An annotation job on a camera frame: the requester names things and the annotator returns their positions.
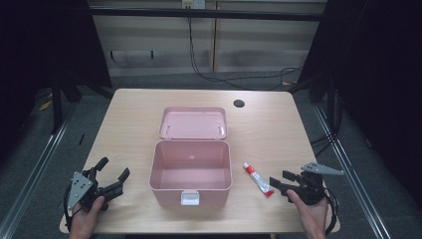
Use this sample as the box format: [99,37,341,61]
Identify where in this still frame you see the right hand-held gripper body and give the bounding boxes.
[288,161,345,206]

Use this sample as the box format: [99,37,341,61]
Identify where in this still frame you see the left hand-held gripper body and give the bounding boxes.
[67,168,125,212]

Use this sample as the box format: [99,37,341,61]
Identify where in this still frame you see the red and white tube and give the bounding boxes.
[242,161,276,199]

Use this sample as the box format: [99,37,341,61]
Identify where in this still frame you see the pink plastic storage box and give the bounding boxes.
[148,107,234,210]

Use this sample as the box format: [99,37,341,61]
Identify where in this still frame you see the person's right hand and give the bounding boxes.
[286,189,330,239]

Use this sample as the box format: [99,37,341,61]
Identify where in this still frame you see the person's left hand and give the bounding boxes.
[69,195,106,239]

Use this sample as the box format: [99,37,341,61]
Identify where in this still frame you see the black metal stand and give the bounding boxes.
[50,74,65,135]

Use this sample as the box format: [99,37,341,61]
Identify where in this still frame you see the black curtain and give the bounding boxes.
[298,0,422,210]
[0,0,113,167]

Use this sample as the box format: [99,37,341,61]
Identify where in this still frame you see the black horizontal metal bar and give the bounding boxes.
[89,7,325,23]

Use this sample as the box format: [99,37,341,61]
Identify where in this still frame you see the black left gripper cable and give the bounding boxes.
[63,184,84,233]

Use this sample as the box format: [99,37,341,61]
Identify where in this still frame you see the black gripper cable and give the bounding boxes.
[322,188,340,237]
[63,184,84,233]

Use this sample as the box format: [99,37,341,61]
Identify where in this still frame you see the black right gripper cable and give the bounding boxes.
[322,188,340,237]

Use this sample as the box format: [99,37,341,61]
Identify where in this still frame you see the metal floor rail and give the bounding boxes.
[313,105,396,239]
[0,108,79,239]

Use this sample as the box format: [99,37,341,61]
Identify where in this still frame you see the black floor cables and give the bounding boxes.
[310,130,341,158]

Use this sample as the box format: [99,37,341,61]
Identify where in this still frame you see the long black wall cable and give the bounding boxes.
[187,16,304,92]

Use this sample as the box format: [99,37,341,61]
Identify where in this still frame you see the white wall socket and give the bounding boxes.
[181,0,206,10]

